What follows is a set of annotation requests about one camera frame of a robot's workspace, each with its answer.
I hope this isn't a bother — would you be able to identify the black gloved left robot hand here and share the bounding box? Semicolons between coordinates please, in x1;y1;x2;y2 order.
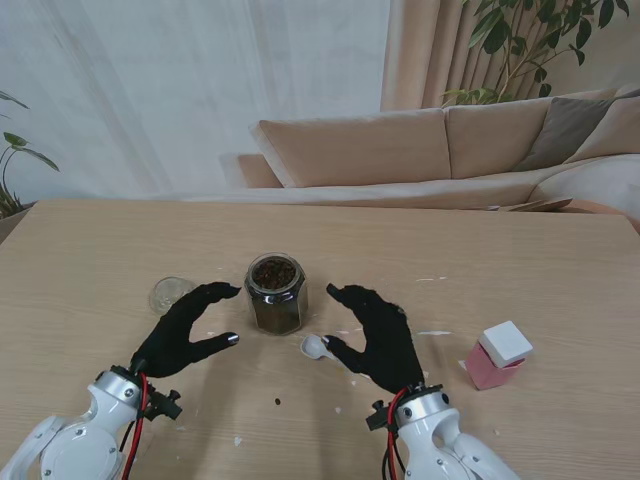
129;281;243;380

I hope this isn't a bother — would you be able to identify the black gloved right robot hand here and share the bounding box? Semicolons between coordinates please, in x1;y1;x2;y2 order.
322;283;425;396

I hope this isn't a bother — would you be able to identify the clear glass jar lid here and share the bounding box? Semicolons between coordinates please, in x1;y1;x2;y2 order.
148;276;199;316

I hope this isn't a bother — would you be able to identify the white plastic spoon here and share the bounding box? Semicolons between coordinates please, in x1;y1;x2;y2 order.
299;333;339;361

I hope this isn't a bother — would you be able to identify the pink square coffee jar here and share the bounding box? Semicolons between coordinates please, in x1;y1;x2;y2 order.
465;339;526;391

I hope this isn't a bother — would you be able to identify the white square jar lid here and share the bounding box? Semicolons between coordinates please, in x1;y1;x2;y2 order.
480;320;535;370

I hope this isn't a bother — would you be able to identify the glass jar of coffee beans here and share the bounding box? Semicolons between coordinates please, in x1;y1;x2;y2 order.
243;252;310;336

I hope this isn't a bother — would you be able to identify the beige fabric sofa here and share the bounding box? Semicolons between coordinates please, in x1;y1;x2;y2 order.
219;87;640;221

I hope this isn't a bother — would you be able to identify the beige planter box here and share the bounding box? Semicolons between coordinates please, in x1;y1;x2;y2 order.
0;202;34;246

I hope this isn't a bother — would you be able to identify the flat wooden tray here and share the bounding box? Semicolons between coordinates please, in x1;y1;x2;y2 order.
482;197;574;214

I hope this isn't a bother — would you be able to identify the sheer white curtain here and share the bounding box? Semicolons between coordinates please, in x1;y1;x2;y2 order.
0;0;394;201

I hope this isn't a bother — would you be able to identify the small green houseplant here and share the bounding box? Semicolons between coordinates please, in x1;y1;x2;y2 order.
0;89;61;219

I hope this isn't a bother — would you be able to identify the white throw blanket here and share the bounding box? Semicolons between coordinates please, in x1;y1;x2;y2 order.
529;153;640;221

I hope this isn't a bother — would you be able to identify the grey sofa cushion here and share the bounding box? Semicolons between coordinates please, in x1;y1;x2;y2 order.
514;96;619;173

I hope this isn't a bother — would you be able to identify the beige pleated curtain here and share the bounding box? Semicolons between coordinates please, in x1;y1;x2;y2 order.
379;0;640;112

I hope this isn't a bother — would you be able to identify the tall leafy green plant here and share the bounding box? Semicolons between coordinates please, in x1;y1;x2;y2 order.
439;0;632;107

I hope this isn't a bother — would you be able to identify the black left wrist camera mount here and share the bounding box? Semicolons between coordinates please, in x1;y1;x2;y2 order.
147;390;184;422

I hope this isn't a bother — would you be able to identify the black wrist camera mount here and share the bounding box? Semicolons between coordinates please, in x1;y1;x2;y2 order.
147;390;184;422
365;399;391;432

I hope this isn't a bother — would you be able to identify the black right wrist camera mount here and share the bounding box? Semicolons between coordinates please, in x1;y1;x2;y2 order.
365;399;391;432

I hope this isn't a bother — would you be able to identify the red left arm cable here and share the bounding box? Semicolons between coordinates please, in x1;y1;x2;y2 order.
119;372;154;480

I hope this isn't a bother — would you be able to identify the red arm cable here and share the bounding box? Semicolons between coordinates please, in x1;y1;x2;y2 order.
382;392;409;480
119;372;154;480

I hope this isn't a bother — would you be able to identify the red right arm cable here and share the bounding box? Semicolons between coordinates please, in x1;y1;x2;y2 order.
382;392;409;480

